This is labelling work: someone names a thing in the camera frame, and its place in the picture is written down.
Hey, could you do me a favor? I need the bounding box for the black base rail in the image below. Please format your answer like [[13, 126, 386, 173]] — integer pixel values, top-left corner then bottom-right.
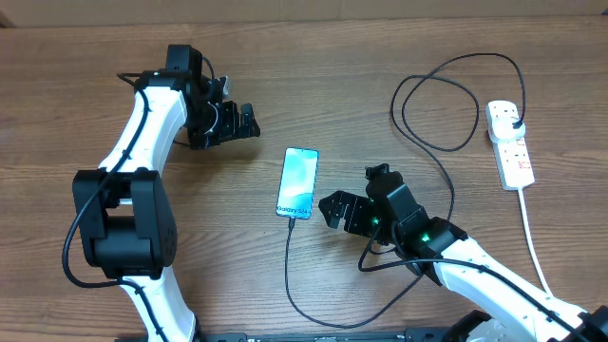
[[195, 328, 450, 342]]

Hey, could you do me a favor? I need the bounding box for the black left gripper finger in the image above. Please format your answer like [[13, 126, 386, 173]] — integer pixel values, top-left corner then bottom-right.
[[238, 103, 260, 139], [218, 101, 239, 143]]

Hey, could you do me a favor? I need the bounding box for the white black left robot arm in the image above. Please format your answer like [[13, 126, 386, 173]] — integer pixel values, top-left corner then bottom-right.
[[62, 45, 260, 341]]

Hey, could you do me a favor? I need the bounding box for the white charger plug adapter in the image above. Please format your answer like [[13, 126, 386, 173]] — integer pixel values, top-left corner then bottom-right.
[[488, 117, 526, 143]]

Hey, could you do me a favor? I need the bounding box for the blue Galaxy smartphone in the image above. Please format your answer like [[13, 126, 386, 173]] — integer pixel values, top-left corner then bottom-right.
[[275, 147, 319, 219]]

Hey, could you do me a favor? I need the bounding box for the black USB charging cable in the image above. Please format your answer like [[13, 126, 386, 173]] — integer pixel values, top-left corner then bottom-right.
[[284, 52, 527, 330]]

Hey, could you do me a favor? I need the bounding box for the white power strip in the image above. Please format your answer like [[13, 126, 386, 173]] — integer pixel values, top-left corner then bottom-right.
[[484, 99, 536, 192]]

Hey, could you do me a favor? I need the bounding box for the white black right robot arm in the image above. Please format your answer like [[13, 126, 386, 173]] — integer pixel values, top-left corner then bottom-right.
[[318, 164, 607, 341]]

